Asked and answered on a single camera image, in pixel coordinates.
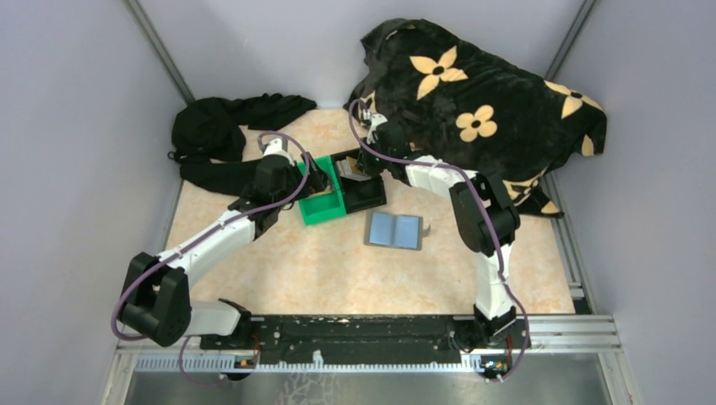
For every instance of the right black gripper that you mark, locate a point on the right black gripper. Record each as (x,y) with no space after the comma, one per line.
(364,164)

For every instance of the green plastic bin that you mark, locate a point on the green plastic bin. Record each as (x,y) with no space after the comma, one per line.
(327,206)

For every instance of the black plastic bin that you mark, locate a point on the black plastic bin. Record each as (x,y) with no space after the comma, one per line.
(358,195)

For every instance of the aluminium frame rail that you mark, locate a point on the aluminium frame rail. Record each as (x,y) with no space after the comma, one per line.
(568,334)

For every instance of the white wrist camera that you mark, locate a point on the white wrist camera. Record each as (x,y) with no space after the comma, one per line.
(372,123)
(277,147)

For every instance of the cards in black bin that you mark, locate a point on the cards in black bin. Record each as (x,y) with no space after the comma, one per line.
(359,178)

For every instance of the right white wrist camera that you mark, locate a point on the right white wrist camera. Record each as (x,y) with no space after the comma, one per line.
(372,123)

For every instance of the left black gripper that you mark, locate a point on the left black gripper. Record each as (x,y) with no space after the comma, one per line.
(317,182)

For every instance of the gold VIP card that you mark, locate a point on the gold VIP card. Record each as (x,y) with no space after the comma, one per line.
(349,168)

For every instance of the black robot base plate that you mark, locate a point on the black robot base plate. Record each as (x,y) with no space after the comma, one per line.
(364,340)

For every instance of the black floral plush blanket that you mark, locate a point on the black floral plush blanket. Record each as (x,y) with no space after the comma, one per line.
(476,110)

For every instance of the black cloth garment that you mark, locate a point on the black cloth garment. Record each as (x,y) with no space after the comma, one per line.
(209,143)

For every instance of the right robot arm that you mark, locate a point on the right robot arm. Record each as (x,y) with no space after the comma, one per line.
(486,217)

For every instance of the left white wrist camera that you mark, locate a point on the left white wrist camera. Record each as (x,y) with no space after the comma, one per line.
(277,147)

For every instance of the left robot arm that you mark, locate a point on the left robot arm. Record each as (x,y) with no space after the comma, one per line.
(155,302)

